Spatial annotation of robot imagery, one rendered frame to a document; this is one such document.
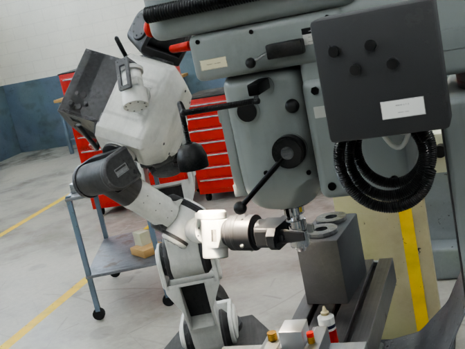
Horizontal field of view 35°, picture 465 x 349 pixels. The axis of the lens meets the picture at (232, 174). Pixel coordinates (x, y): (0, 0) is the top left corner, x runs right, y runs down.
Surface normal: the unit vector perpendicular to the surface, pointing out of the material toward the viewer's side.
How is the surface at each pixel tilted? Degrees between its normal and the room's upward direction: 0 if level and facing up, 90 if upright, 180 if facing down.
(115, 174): 80
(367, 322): 0
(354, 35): 90
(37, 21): 90
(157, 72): 58
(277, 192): 118
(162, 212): 96
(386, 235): 90
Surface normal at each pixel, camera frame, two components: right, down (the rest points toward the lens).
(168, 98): 0.58, -0.01
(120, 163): 0.72, -0.18
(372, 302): -0.20, -0.95
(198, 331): 0.10, 0.64
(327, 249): -0.39, 0.29
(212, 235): -0.51, 0.00
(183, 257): -0.03, 0.07
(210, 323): -0.18, -0.74
